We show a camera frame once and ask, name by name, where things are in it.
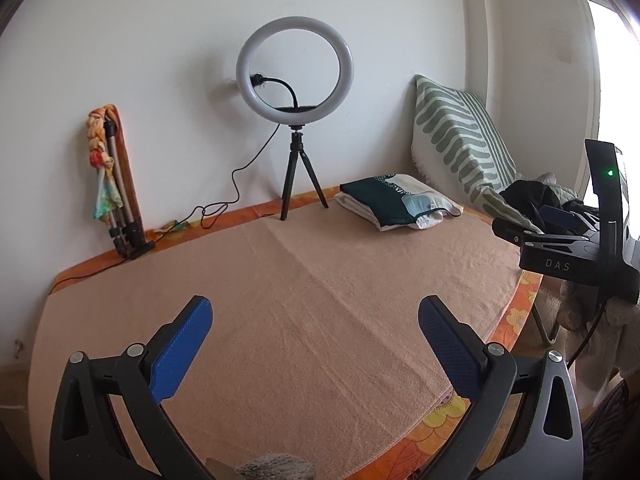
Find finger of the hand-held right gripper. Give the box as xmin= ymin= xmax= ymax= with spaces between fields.
xmin=492 ymin=217 xmax=545 ymax=249
xmin=541 ymin=205 xmax=601 ymax=234

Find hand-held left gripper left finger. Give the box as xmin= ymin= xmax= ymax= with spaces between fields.
xmin=49 ymin=296 xmax=214 ymax=480

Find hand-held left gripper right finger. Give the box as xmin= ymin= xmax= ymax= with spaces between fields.
xmin=418 ymin=294 xmax=585 ymax=480

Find dark green printed t-shirt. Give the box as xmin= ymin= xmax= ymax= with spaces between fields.
xmin=340 ymin=173 xmax=464 ymax=229

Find person's right forearm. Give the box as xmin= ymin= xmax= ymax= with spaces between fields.
xmin=594 ymin=302 xmax=640 ymax=378

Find dark clothes pile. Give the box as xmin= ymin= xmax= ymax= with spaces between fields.
xmin=499 ymin=172 xmax=601 ymax=222

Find white folded clothes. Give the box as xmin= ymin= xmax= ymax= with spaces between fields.
xmin=334 ymin=191 xmax=451 ymax=233

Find person's right hand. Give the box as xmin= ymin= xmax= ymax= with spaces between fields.
xmin=556 ymin=279 xmax=597 ymax=332

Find orange floral bed sheet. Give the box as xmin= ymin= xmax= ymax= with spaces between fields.
xmin=49 ymin=185 xmax=544 ymax=480

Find green patterned white pillow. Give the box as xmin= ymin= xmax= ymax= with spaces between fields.
xmin=411 ymin=74 xmax=544 ymax=234

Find pink towel blanket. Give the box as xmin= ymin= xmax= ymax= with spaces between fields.
xmin=32 ymin=195 xmax=524 ymax=480

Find grey fuzzy cloth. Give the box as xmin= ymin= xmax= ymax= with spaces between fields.
xmin=205 ymin=452 xmax=319 ymax=480

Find bright window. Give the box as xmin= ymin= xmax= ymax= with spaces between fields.
xmin=584 ymin=0 xmax=640 ymax=211

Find folded silver tripod stand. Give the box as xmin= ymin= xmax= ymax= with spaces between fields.
xmin=104 ymin=120 xmax=156 ymax=261

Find colourful knotted scarf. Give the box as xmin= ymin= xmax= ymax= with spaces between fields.
xmin=86 ymin=105 xmax=126 ymax=226

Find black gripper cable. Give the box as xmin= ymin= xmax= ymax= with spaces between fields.
xmin=567 ymin=302 xmax=612 ymax=363

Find metal frame leg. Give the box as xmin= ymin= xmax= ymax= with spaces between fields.
xmin=529 ymin=284 xmax=562 ymax=347

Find black ring light cable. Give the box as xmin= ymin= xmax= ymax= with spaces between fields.
xmin=47 ymin=122 xmax=282 ymax=297

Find white ring light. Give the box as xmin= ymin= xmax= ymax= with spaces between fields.
xmin=235 ymin=16 xmax=357 ymax=126

